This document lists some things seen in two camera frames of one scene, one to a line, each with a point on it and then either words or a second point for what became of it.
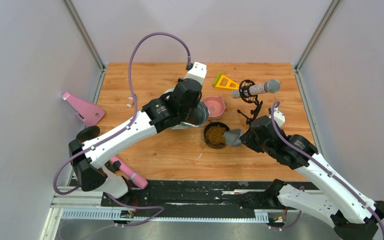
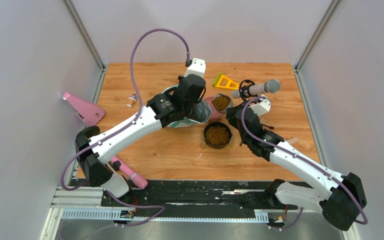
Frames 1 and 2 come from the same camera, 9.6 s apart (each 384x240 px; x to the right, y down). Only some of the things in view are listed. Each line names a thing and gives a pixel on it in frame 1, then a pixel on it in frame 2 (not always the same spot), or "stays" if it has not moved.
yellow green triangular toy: x=222 y=82 stays
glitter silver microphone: x=271 y=86 stays
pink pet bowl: x=216 y=105 stays
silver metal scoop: x=232 y=137 → x=221 y=102
